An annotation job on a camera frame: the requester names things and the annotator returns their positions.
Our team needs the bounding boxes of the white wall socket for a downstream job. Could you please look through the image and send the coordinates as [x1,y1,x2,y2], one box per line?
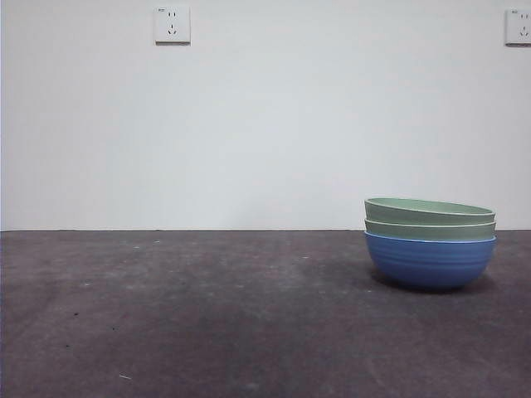
[154,5,192,46]
[504,8,531,47]

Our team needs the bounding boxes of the pale green bowl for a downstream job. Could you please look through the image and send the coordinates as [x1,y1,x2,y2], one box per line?
[363,197,497,225]
[363,218,498,242]

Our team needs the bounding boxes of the blue ribbed bowl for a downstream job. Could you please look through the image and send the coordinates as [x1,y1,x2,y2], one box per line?
[363,231,498,291]

